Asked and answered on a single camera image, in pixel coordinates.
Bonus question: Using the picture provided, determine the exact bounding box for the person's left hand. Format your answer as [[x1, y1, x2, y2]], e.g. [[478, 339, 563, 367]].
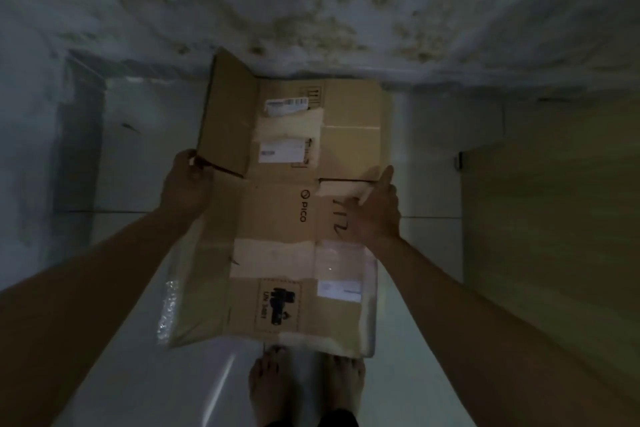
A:
[[159, 149, 216, 225]]

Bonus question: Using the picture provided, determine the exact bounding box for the person's right hand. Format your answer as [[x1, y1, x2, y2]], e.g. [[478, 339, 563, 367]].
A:
[[333, 165, 403, 248]]

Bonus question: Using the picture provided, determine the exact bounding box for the brown cardboard box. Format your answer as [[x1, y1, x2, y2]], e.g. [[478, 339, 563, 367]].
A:
[[168, 47, 392, 358]]

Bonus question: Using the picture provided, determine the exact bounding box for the person's left forearm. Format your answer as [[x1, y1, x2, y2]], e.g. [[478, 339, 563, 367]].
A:
[[0, 207, 201, 427]]

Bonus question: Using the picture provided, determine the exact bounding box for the person's right forearm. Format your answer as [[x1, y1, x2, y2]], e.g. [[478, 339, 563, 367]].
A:
[[369, 236, 640, 427]]

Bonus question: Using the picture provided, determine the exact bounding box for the wooden door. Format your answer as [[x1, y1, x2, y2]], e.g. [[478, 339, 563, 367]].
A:
[[458, 100, 640, 398]]

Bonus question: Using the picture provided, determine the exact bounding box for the person's right foot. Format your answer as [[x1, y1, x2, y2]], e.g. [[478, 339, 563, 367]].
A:
[[320, 355, 367, 420]]

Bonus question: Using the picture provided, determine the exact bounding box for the person's foot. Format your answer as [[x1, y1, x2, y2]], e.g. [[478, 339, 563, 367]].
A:
[[248, 351, 302, 427], [320, 355, 367, 420]]

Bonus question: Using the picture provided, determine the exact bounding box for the person's left foot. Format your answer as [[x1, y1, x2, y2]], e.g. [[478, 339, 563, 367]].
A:
[[248, 351, 302, 427]]

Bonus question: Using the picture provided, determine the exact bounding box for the person's dark trouser hem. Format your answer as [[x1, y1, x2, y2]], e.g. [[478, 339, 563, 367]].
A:
[[267, 409, 361, 427]]

